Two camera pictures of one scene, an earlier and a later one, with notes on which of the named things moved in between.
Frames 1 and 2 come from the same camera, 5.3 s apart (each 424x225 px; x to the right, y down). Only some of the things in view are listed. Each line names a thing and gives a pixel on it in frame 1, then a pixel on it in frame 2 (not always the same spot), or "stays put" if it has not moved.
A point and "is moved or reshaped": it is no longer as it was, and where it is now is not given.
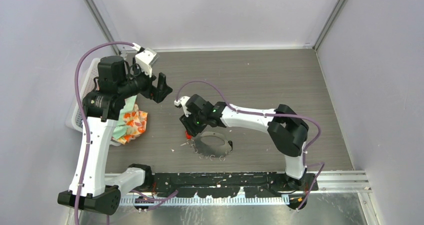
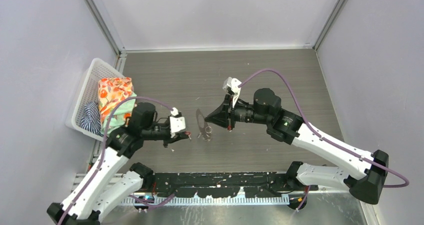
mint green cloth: [121, 128] stays put
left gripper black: [158, 93] → [178, 136]
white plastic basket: [74, 119] stays put
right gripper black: [190, 128] → [224, 115]
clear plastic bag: [208, 150] is moved or reshaped
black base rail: [230, 184] stays put
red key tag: [189, 137] stays put
